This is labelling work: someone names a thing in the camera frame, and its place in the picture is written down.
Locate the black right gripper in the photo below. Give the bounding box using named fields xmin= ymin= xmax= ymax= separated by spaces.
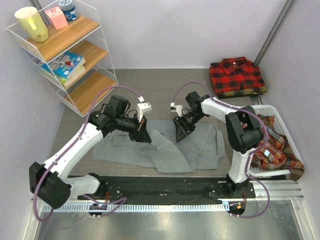
xmin=173 ymin=111 xmax=206 ymax=143

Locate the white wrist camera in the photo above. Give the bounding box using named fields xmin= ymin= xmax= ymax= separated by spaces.
xmin=136 ymin=96 xmax=152 ymax=122
xmin=170 ymin=102 xmax=183 ymax=117

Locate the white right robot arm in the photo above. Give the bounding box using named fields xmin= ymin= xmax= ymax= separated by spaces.
xmin=170 ymin=91 xmax=264 ymax=199

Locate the white wire wooden shelf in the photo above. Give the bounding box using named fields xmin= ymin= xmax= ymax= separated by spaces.
xmin=7 ymin=0 xmax=118 ymax=117

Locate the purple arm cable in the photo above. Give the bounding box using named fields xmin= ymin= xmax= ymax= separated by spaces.
xmin=173 ymin=81 xmax=271 ymax=220
xmin=32 ymin=85 xmax=145 ymax=223

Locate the pink cube box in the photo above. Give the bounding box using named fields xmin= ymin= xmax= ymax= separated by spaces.
xmin=45 ymin=6 xmax=68 ymax=30

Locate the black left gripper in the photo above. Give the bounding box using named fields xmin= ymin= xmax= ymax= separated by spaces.
xmin=116 ymin=113 xmax=152 ymax=143

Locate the aluminium frame post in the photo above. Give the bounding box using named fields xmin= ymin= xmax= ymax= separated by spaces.
xmin=254 ymin=0 xmax=297 ymax=66

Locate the white plastic laundry basket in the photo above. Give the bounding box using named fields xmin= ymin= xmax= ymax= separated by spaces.
xmin=248 ymin=105 xmax=300 ymax=178

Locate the blue lidded jar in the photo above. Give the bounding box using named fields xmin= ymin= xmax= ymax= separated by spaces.
xmin=58 ymin=0 xmax=79 ymax=22

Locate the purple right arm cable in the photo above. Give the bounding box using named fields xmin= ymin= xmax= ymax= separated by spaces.
xmin=173 ymin=81 xmax=271 ymax=220

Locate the green book under blue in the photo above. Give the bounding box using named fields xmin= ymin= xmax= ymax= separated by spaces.
xmin=58 ymin=66 xmax=85 ymax=87

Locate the orange plaid shirt in basket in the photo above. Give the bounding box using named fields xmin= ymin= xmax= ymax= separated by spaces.
xmin=250 ymin=114 xmax=305 ymax=182

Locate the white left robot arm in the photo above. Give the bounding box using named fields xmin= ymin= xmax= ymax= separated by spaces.
xmin=29 ymin=95 xmax=152 ymax=209

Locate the yellow green plaid shirt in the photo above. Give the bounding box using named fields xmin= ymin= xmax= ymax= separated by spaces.
xmin=217 ymin=86 xmax=268 ymax=99

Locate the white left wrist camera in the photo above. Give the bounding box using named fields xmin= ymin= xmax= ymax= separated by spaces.
xmin=136 ymin=96 xmax=152 ymax=122

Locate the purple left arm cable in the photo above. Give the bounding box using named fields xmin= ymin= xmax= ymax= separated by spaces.
xmin=32 ymin=85 xmax=145 ymax=223

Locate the white slotted cable duct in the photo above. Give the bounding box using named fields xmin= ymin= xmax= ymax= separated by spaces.
xmin=54 ymin=201 xmax=230 ymax=213

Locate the grey long sleeve shirt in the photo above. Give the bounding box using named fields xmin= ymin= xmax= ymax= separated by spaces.
xmin=93 ymin=120 xmax=225 ymax=174

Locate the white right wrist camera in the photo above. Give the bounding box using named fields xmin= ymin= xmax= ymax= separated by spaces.
xmin=170 ymin=102 xmax=183 ymax=117

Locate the yellow plastic pitcher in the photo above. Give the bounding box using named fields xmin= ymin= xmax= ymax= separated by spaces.
xmin=14 ymin=6 xmax=49 ymax=43

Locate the red white marker pen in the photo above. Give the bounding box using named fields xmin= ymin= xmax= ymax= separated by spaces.
xmin=53 ymin=59 xmax=75 ymax=67

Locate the red black plaid shirt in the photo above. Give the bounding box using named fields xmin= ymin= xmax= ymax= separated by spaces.
xmin=209 ymin=56 xmax=265 ymax=94

